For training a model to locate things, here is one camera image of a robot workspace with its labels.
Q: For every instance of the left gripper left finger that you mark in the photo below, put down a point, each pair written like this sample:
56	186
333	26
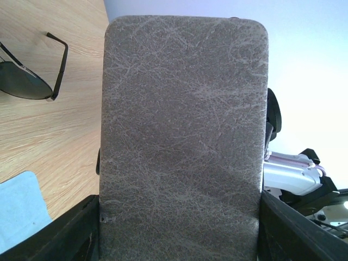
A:
72	236

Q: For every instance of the grey glasses case green lining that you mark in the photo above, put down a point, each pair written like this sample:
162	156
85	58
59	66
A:
182	138

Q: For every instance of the light blue cleaning cloth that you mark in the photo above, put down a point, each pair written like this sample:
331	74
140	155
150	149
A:
23	209

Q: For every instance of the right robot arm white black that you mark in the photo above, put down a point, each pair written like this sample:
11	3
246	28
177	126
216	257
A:
299	180

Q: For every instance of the black sunglasses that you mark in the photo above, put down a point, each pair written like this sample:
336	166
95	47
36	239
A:
19	81

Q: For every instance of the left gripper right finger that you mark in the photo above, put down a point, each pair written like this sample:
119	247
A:
285	234

